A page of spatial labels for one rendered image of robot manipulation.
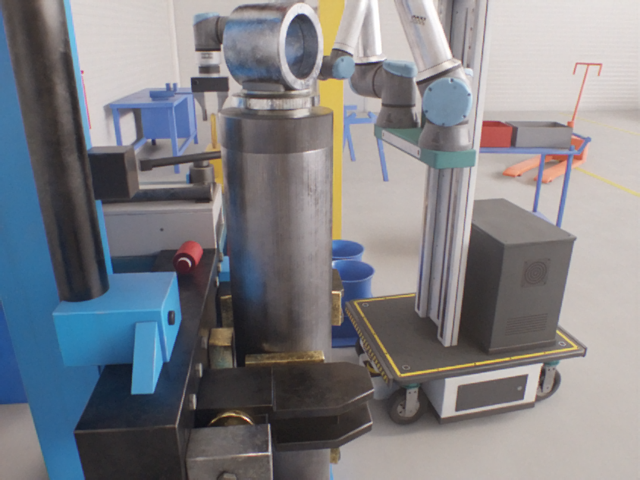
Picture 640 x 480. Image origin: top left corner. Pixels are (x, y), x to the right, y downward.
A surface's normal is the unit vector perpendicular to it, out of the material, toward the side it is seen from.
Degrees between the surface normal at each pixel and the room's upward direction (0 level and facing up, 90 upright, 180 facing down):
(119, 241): 90
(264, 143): 90
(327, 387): 0
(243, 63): 110
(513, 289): 90
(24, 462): 0
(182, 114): 90
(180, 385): 0
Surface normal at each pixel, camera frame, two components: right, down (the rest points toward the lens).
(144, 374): 0.07, -0.40
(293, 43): -0.51, 0.45
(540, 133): -0.02, 0.37
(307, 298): 0.55, 0.31
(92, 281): 0.73, 0.25
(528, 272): 0.22, 0.36
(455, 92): -0.22, 0.44
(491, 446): 0.00, -0.93
